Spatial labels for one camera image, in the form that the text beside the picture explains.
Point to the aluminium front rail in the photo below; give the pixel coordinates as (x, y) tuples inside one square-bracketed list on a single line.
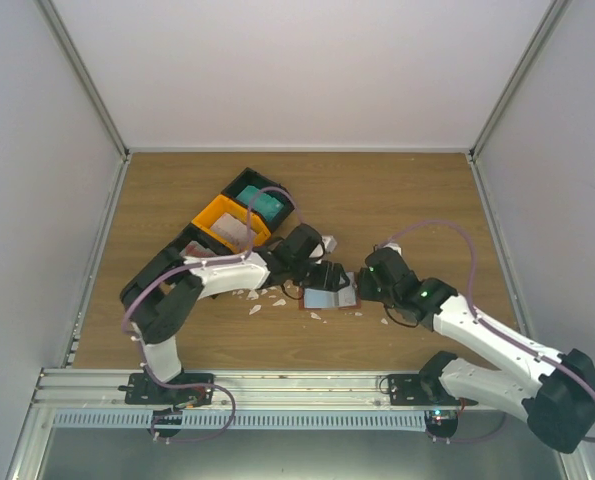
[(276, 390)]

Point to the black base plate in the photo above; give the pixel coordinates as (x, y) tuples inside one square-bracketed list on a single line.
[(141, 389), (417, 390)]

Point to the white red credit card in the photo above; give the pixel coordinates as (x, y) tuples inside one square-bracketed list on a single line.
[(347, 297)]

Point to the orange bin white cards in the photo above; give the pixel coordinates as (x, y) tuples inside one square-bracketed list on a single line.
[(222, 204)]

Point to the brown leather card holder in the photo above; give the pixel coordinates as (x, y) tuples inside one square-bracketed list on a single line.
[(314, 299)]

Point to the red white card stack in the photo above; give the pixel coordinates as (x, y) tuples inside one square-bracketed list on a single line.
[(195, 249)]

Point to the teal card stack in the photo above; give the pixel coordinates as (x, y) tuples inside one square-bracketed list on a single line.
[(265, 205)]

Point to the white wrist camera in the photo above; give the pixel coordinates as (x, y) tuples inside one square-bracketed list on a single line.
[(326, 246), (391, 245)]

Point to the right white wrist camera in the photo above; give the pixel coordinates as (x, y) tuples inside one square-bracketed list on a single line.
[(391, 245)]

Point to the grey slotted cable duct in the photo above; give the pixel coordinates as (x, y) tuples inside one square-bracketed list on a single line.
[(247, 419)]

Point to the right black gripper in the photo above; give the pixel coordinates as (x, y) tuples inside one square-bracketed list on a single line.
[(365, 284)]

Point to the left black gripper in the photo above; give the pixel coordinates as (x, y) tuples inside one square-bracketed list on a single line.
[(333, 278)]

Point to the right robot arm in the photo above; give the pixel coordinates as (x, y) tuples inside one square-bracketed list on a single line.
[(552, 392)]

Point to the black bin teal cards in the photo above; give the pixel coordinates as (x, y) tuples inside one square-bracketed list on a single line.
[(251, 177)]

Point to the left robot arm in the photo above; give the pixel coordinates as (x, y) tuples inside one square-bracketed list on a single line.
[(160, 298)]

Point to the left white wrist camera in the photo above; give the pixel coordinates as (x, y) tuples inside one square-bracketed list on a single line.
[(326, 246)]

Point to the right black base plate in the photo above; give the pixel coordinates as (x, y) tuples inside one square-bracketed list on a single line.
[(417, 390)]

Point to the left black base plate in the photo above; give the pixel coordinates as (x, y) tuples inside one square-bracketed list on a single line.
[(141, 389)]

